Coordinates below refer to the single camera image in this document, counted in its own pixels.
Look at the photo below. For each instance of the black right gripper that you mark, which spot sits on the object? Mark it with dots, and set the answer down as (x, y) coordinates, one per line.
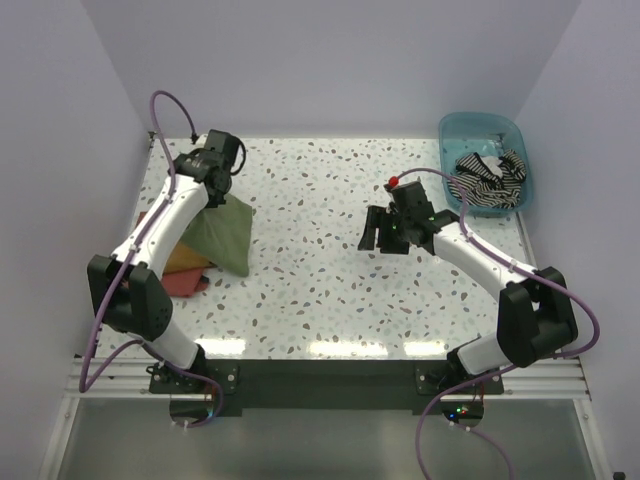
(377, 218)

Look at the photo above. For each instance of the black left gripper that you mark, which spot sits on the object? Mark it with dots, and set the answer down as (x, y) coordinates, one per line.
(215, 201)

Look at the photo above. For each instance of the olive green tank top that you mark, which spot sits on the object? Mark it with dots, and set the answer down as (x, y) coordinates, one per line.
(223, 235)

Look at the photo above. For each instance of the black white striped tank top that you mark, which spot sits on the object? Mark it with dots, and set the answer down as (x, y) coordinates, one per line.
(489, 181)

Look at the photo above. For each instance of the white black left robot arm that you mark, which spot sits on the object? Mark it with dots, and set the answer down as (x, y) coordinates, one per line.
(125, 286)

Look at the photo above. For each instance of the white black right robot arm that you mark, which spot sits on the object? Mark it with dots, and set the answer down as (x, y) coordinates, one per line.
(534, 319)

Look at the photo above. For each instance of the folded mustard orange tank top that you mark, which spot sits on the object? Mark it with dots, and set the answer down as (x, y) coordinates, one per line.
(183, 258)

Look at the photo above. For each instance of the folded rust red tank top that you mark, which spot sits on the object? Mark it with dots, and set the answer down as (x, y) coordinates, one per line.
(185, 284)

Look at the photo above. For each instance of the translucent blue plastic bin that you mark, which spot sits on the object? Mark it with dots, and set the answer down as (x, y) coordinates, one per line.
(462, 133)

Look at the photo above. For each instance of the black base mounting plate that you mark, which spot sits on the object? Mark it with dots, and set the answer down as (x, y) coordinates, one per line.
(364, 384)

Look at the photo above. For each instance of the aluminium front frame rail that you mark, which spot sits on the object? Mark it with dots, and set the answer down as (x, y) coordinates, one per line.
(126, 378)

